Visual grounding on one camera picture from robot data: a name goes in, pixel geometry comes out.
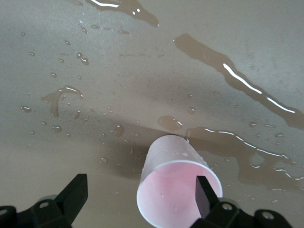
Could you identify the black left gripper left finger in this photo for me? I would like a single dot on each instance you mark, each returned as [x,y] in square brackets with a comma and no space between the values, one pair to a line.
[61,209]

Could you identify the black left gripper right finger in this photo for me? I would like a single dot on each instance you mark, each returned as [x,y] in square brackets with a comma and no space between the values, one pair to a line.
[206,204]

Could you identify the pink plastic cup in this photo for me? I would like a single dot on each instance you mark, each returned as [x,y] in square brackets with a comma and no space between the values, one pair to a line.
[166,190]

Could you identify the wide water puddle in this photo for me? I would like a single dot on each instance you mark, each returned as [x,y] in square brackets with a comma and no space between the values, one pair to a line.
[249,164]

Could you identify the small water puddle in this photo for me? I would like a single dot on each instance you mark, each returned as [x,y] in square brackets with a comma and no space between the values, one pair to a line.
[142,15]

